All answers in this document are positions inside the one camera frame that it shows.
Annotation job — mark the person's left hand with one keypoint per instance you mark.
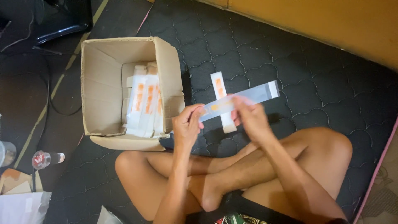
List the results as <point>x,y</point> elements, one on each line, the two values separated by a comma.
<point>184,129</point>

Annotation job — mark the person's right hand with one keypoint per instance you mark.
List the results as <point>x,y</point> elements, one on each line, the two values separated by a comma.
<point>255,119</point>

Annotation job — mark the clear plastic sleeve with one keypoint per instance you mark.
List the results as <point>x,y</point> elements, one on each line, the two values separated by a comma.
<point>258,93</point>

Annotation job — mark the white orange-print packet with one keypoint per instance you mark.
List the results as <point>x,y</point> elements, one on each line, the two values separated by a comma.
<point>216,107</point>
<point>218,85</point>

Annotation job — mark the pile of sleeved white packets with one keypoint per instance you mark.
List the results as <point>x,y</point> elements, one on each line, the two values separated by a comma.
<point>144,102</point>

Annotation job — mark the person's left leg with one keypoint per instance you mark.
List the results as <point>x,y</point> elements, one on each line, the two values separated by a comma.
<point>140,177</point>

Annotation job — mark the person's leg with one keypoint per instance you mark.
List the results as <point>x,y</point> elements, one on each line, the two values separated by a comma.
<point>317,149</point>
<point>140,177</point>

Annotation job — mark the black quilted mattress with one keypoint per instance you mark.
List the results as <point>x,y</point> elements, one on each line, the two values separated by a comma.
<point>311,84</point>

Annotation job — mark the person's right leg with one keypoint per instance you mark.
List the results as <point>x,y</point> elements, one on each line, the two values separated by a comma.
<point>317,149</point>

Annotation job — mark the person's black shorts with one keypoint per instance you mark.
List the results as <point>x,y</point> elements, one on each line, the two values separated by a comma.
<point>248,208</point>

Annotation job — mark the brown cardboard box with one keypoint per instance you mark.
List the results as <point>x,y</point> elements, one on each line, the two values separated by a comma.
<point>104,90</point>

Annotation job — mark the clear plastic bottle red label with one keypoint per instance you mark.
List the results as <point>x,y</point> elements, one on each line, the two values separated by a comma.
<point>43,159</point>

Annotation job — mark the black chair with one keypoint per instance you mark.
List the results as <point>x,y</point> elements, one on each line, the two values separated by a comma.
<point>59,21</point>

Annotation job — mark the torn brown cardboard piece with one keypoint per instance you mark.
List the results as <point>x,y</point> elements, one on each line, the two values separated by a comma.
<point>15,182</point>

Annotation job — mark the clear plastic cup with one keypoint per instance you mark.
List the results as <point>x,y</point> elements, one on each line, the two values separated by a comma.
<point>6,154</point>

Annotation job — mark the white plastic bag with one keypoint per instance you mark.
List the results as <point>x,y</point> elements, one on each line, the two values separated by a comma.
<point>21,208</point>

